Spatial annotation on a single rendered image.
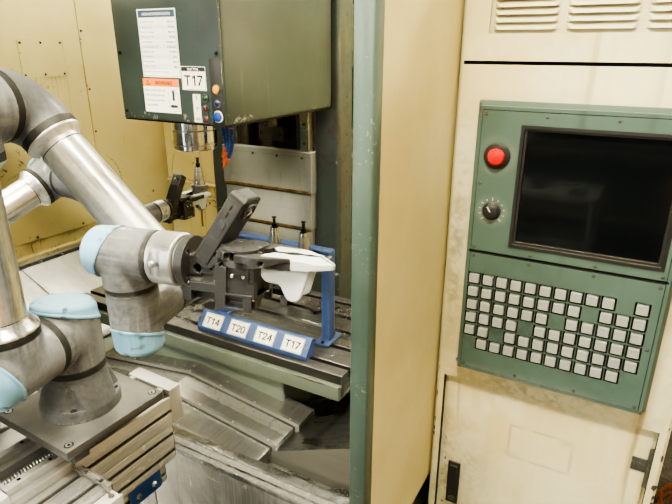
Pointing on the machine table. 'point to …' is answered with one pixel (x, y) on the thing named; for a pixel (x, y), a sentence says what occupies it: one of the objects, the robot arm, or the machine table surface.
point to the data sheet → (159, 42)
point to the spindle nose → (194, 137)
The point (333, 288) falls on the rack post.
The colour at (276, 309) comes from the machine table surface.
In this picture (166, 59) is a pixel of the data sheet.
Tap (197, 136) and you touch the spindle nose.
